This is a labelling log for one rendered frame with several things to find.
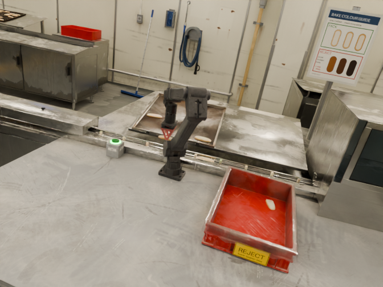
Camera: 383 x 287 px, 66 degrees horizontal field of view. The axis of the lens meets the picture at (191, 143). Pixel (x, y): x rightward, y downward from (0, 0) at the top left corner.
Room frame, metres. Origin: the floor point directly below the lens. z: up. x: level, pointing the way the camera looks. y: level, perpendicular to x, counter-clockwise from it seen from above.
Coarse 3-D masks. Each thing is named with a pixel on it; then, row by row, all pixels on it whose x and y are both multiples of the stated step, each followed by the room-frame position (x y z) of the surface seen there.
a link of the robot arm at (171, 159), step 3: (171, 150) 1.24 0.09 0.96; (174, 150) 1.25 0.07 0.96; (177, 150) 1.25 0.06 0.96; (171, 153) 1.24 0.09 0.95; (174, 153) 1.25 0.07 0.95; (177, 153) 1.25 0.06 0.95; (168, 156) 1.25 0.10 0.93; (171, 156) 1.24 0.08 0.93; (174, 156) 1.25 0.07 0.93; (177, 156) 1.25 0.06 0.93; (168, 159) 1.24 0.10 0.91; (171, 159) 1.24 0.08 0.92; (174, 159) 1.24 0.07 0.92; (177, 159) 1.25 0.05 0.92; (174, 162) 1.24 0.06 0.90
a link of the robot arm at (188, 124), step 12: (192, 96) 1.08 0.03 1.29; (204, 96) 1.09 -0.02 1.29; (192, 108) 1.05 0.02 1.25; (204, 108) 1.07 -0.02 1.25; (192, 120) 1.06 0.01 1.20; (204, 120) 1.07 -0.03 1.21; (180, 132) 1.16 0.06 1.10; (192, 132) 1.13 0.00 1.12; (168, 144) 1.24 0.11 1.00; (180, 144) 1.19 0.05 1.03; (180, 156) 1.26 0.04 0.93
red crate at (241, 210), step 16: (224, 192) 1.18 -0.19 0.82; (240, 192) 1.20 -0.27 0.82; (224, 208) 1.05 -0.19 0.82; (240, 208) 1.07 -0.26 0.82; (256, 208) 1.10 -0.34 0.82; (224, 224) 0.95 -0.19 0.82; (240, 224) 0.97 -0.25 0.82; (256, 224) 0.98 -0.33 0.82; (272, 224) 1.00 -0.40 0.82; (208, 240) 0.82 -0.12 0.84; (272, 240) 0.90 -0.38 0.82
